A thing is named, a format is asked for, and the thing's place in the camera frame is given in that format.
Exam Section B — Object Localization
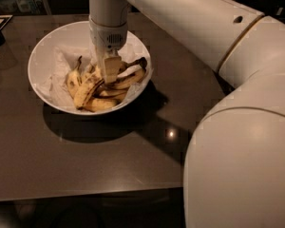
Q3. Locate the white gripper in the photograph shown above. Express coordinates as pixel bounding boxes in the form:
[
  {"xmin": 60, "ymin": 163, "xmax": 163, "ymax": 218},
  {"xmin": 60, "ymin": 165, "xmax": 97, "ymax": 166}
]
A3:
[{"xmin": 89, "ymin": 16, "xmax": 127, "ymax": 84}]

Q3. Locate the large top banana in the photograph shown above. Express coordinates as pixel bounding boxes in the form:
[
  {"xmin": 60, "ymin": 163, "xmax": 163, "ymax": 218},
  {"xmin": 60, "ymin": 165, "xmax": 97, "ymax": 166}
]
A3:
[{"xmin": 72, "ymin": 57, "xmax": 147, "ymax": 110}]

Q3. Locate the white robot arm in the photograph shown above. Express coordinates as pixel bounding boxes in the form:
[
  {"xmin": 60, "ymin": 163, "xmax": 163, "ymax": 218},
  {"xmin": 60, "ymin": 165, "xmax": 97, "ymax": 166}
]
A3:
[{"xmin": 89, "ymin": 0, "xmax": 285, "ymax": 228}]

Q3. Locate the middle banana with stem up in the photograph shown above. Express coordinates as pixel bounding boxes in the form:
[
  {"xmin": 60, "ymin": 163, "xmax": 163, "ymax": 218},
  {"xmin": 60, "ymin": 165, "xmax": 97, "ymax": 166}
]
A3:
[{"xmin": 82, "ymin": 64, "xmax": 100, "ymax": 81}]

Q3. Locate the right banana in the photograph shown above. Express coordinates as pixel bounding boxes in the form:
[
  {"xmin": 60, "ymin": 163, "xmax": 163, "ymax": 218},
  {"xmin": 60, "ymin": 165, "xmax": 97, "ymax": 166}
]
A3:
[{"xmin": 108, "ymin": 68, "xmax": 145, "ymax": 90}]

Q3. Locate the small left banana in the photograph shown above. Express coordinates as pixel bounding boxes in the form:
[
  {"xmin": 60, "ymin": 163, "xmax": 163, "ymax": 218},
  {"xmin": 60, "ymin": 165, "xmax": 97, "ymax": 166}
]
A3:
[{"xmin": 66, "ymin": 57, "xmax": 82, "ymax": 97}]

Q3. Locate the bottom banana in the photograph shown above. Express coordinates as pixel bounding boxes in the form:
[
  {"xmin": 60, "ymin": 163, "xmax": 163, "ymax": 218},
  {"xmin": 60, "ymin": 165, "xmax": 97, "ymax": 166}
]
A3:
[{"xmin": 84, "ymin": 98, "xmax": 118, "ymax": 112}]

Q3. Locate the white bowl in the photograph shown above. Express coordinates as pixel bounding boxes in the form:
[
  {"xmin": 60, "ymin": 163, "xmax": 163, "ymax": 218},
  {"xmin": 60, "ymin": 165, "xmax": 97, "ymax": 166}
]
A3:
[{"xmin": 27, "ymin": 20, "xmax": 153, "ymax": 117}]

